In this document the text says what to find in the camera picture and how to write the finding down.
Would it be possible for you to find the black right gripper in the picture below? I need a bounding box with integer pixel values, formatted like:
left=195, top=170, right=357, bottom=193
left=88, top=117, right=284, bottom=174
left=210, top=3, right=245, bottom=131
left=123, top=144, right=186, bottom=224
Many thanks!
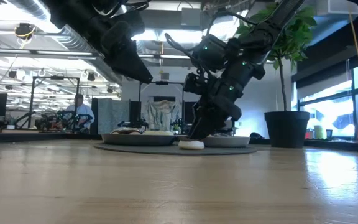
left=187, top=74, right=251, bottom=141

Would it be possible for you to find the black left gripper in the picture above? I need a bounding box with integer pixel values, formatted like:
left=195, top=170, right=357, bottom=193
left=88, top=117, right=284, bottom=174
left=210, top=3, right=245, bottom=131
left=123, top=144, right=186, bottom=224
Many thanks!
left=99, top=11, right=154, bottom=84

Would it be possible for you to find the small chocolate donut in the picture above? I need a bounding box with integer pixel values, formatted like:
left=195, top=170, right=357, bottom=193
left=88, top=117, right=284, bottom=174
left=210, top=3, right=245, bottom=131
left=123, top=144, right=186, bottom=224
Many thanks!
left=178, top=139, right=205, bottom=151

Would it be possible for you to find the white sprinkled donut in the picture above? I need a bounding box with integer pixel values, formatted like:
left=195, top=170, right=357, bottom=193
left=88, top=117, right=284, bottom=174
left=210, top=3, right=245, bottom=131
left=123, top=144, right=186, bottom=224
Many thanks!
left=143, top=129, right=175, bottom=136

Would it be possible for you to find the chocolate donut white drizzle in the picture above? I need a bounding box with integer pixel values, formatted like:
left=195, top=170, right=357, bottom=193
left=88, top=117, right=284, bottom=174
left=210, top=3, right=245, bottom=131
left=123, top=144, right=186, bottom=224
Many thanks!
left=110, top=126, right=144, bottom=135

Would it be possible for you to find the light grey plate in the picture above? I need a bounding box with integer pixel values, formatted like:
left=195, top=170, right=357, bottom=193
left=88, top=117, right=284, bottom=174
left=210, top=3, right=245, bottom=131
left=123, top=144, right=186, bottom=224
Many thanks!
left=175, top=135, right=252, bottom=149

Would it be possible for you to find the pale hanging cloth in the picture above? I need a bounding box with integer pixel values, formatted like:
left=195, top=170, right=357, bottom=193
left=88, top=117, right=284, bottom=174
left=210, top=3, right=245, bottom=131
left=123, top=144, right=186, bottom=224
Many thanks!
left=143, top=99, right=183, bottom=131

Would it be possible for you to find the grey partition panel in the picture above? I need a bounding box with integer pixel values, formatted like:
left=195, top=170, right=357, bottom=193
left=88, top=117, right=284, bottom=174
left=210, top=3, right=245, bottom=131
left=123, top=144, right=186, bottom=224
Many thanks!
left=97, top=98, right=131, bottom=135

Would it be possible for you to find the person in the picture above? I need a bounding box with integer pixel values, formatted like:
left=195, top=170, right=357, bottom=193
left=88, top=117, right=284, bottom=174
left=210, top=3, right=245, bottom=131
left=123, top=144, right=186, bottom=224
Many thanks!
left=64, top=93, right=96, bottom=133

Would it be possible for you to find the dark grey plate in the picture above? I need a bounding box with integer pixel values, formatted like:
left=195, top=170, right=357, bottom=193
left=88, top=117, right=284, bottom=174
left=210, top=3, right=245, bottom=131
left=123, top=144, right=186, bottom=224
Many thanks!
left=100, top=133, right=177, bottom=147

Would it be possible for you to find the round dark woven placemat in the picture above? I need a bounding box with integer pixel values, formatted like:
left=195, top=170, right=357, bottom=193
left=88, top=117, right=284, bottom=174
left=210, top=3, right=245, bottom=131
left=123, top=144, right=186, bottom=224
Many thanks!
left=93, top=142, right=258, bottom=156

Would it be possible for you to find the grey ceiling box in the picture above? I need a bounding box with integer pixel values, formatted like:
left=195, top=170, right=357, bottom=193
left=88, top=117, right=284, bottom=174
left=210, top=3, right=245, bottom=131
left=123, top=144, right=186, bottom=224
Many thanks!
left=180, top=7, right=203, bottom=27

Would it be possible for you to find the green plant in black pot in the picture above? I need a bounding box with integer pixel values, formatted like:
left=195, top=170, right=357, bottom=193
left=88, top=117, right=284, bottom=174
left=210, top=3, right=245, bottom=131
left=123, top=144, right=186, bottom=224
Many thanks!
left=235, top=0, right=318, bottom=149

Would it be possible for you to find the green bottle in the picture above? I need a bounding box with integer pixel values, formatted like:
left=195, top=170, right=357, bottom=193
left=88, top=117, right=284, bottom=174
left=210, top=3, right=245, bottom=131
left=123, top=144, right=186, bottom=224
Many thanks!
left=313, top=124, right=324, bottom=140

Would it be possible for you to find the black background rig frame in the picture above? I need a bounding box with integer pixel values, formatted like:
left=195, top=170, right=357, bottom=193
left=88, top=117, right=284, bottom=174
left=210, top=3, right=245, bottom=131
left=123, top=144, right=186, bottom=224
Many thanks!
left=28, top=75, right=80, bottom=130
left=139, top=80, right=185, bottom=125

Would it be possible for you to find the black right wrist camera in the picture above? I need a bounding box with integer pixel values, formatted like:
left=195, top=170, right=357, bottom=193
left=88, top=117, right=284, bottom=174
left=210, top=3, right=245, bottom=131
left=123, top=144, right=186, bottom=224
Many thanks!
left=183, top=72, right=205, bottom=96

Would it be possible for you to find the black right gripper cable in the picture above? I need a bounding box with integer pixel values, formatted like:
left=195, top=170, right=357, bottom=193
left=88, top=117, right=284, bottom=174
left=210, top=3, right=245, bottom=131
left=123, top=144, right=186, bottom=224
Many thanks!
left=165, top=32, right=213, bottom=78

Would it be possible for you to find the black ceiling device yellow cable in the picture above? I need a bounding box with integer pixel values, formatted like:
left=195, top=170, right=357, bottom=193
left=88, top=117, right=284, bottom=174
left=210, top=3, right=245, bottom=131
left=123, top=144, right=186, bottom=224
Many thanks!
left=14, top=22, right=37, bottom=40

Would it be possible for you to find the black aluminium table frame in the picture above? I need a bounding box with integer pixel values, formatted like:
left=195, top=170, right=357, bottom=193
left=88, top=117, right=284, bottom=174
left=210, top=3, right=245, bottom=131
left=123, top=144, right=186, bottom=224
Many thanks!
left=0, top=130, right=358, bottom=154

